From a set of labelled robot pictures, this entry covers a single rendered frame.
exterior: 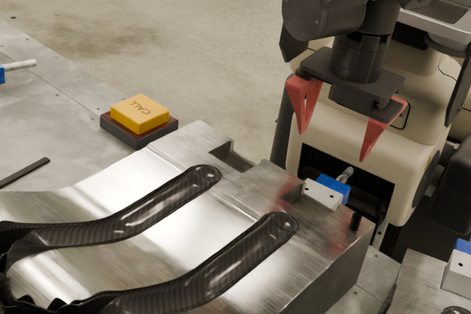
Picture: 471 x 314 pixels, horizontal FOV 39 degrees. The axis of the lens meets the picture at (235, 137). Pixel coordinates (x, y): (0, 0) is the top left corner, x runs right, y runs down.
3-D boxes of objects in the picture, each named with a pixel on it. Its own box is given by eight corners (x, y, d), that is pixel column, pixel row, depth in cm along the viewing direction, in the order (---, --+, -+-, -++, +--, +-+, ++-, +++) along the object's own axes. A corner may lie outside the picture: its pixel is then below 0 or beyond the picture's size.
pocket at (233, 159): (228, 163, 83) (233, 139, 81) (261, 183, 80) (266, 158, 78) (204, 177, 80) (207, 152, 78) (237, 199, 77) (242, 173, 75)
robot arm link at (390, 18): (422, -23, 66) (380, -44, 69) (373, -17, 62) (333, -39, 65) (401, 40, 69) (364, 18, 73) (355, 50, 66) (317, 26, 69)
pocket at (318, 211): (298, 206, 78) (304, 181, 76) (336, 229, 75) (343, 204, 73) (275, 223, 75) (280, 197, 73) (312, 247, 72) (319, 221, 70)
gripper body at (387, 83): (380, 114, 69) (401, 50, 65) (294, 78, 73) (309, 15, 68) (402, 92, 74) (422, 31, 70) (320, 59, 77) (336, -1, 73)
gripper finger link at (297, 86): (326, 162, 75) (347, 89, 69) (272, 136, 77) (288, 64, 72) (351, 137, 80) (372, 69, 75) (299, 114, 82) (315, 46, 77)
